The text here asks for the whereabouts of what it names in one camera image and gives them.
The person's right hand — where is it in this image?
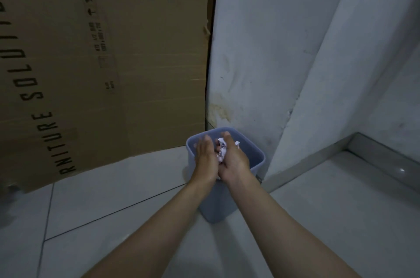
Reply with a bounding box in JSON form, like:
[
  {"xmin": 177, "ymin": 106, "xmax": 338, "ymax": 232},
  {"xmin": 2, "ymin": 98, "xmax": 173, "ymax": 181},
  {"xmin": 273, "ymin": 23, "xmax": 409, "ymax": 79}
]
[{"xmin": 218, "ymin": 131, "xmax": 252, "ymax": 185}]

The person's left hand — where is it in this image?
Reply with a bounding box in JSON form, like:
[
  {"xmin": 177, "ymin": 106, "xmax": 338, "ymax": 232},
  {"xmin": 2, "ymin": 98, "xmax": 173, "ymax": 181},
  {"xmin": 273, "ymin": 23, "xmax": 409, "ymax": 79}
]
[{"xmin": 190, "ymin": 135, "xmax": 220, "ymax": 184}]

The white paper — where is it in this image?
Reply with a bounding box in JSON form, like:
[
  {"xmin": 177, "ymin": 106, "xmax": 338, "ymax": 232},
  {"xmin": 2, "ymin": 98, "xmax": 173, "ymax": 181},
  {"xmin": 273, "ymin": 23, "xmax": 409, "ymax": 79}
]
[{"xmin": 215, "ymin": 138, "xmax": 241, "ymax": 164}]

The person's right forearm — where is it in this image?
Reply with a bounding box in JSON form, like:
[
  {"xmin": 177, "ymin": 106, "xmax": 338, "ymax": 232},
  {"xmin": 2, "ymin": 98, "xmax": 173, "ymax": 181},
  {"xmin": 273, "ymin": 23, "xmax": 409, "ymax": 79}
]
[{"xmin": 223, "ymin": 171, "xmax": 361, "ymax": 278}]

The person's left forearm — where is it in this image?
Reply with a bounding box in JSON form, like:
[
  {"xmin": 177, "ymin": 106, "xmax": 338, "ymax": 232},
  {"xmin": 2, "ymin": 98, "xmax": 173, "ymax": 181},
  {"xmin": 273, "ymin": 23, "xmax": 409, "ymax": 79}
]
[{"xmin": 80, "ymin": 177, "xmax": 217, "ymax": 278}]

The light blue plastic waste bin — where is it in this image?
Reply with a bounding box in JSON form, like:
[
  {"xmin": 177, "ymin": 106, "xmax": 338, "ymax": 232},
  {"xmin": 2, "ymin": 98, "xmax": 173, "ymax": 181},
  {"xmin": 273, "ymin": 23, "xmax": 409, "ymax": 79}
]
[{"xmin": 186, "ymin": 128, "xmax": 266, "ymax": 224}]

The large brown cardboard sheet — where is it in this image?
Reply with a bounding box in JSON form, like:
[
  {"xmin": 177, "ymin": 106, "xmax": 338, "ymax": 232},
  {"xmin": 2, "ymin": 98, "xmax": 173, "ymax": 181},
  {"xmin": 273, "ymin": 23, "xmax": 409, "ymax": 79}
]
[{"xmin": 0, "ymin": 0, "xmax": 220, "ymax": 194}]

